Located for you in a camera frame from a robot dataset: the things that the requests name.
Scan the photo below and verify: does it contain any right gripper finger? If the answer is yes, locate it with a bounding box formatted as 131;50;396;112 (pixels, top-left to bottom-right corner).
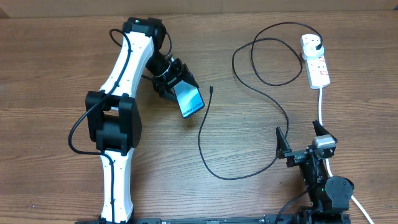
312;120;338;143
276;127;292;157

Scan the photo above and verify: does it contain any white charger plug adapter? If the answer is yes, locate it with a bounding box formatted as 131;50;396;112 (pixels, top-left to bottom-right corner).
302;43;325;60

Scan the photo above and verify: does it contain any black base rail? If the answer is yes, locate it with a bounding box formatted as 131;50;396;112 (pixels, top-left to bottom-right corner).
75;214;351;224

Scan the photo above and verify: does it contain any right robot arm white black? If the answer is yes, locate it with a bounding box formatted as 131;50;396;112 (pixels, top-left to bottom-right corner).
275;120;354;223

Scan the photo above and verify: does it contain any white power strip cord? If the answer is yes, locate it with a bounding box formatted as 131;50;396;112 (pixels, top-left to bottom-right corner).
317;86;375;224

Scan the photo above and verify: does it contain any white power strip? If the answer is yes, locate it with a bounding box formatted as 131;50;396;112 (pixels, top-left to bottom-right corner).
300;34;330;89

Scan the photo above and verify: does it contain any blue Galaxy smartphone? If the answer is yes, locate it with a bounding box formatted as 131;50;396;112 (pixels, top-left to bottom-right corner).
174;81;205;119

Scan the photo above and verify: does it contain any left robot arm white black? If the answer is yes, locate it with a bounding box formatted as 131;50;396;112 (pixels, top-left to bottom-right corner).
85;17;205;223

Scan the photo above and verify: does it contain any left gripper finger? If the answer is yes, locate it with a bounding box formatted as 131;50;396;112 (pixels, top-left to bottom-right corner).
178;63;199;88
159;86;177;103

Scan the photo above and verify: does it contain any black USB charging cable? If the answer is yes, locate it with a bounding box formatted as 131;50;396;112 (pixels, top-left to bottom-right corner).
198;21;324;181

